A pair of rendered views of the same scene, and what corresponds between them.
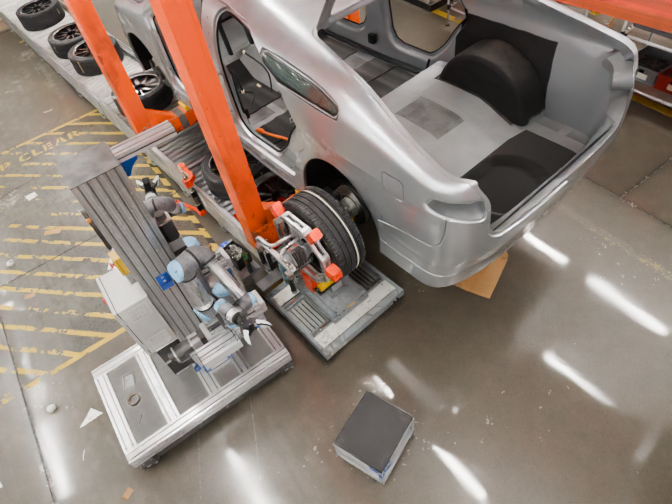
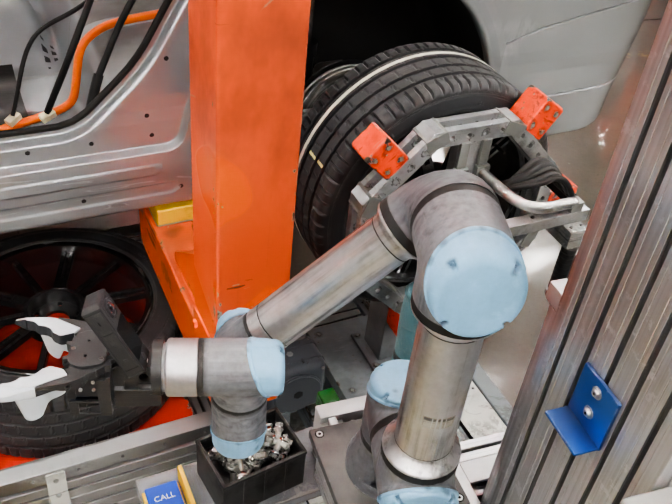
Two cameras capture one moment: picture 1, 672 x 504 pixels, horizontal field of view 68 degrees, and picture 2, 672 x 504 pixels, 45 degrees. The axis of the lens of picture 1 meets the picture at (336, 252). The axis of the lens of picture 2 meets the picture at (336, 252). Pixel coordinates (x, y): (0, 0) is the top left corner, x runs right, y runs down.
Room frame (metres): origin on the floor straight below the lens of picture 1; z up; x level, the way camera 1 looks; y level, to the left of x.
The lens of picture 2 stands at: (2.45, 1.85, 2.00)
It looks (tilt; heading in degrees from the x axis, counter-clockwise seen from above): 39 degrees down; 273
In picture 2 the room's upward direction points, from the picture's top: 7 degrees clockwise
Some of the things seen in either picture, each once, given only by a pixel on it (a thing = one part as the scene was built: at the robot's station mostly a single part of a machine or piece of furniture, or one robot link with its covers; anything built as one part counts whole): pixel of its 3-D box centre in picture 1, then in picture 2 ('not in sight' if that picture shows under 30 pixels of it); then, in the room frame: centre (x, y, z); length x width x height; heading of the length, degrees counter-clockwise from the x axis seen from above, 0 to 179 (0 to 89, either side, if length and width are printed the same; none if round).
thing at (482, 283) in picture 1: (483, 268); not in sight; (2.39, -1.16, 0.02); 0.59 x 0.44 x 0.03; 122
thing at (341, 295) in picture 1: (332, 279); (389, 325); (2.36, 0.07, 0.32); 0.40 x 0.30 x 0.28; 32
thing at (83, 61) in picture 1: (96, 55); not in sight; (6.79, 2.61, 0.39); 0.66 x 0.66 x 0.24
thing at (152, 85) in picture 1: (142, 94); not in sight; (5.55, 1.85, 0.39); 0.66 x 0.66 x 0.24
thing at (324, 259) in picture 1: (302, 248); (450, 216); (2.27, 0.22, 0.85); 0.54 x 0.07 x 0.54; 32
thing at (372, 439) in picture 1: (375, 438); not in sight; (1.14, -0.01, 0.17); 0.43 x 0.36 x 0.34; 138
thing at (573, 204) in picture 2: (292, 249); (530, 175); (2.12, 0.27, 1.03); 0.19 x 0.18 x 0.11; 122
